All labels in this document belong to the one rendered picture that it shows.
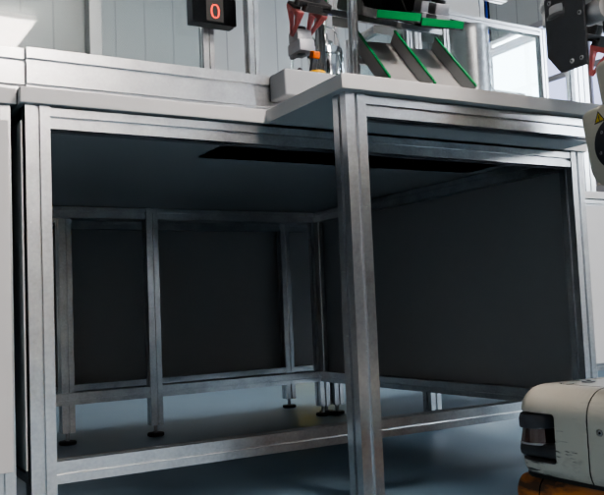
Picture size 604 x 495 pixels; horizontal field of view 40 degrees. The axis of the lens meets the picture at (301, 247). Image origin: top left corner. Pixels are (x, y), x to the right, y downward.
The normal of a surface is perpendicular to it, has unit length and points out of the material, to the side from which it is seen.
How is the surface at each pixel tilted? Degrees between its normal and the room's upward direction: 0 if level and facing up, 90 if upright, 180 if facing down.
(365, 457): 90
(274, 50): 90
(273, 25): 90
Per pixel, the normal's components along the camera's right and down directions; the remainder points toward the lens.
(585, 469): -0.86, 0.10
